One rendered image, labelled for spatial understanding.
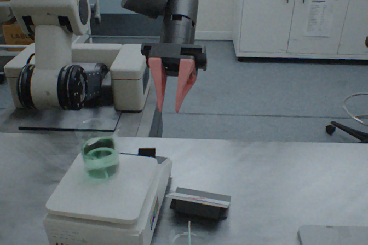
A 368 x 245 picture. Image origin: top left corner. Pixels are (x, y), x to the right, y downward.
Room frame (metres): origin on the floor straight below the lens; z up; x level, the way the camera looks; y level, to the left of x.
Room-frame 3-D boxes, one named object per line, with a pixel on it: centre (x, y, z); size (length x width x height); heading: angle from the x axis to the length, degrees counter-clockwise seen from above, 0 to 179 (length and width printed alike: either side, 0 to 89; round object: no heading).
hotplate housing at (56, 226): (0.38, 0.10, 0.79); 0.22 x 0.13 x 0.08; 171
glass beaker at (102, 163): (0.37, 0.11, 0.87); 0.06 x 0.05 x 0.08; 110
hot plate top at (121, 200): (0.35, 0.10, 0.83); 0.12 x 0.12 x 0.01; 81
